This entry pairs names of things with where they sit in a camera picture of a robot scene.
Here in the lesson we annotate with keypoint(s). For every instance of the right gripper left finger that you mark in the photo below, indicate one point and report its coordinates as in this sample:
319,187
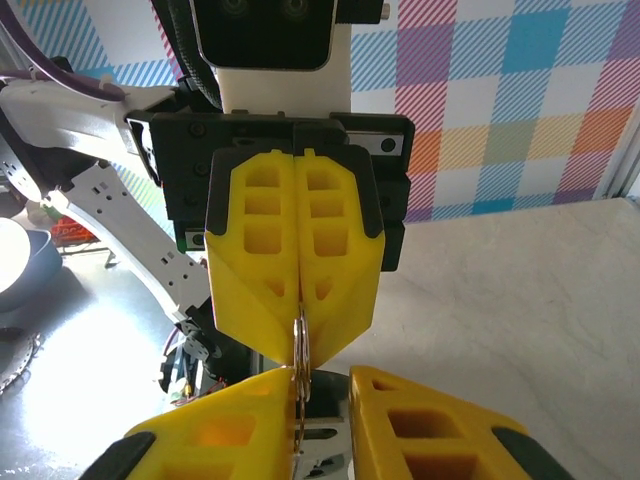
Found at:
200,440

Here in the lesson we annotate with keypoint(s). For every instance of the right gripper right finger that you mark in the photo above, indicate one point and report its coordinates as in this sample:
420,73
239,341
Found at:
425,440

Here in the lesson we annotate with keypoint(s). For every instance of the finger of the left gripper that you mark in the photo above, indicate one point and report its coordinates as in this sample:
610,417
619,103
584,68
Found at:
345,290
250,280

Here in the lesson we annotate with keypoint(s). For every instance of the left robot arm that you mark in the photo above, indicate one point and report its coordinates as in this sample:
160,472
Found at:
75,125

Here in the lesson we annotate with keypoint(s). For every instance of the orange red package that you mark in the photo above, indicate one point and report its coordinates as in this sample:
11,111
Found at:
70,232

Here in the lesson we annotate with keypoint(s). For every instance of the blue-grey bowl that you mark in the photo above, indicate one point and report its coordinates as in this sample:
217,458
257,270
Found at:
35,270

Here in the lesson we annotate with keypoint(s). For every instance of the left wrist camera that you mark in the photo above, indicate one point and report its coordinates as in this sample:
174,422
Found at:
265,35

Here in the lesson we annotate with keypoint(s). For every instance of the aluminium corner post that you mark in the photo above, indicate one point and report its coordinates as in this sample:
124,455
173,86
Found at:
620,150

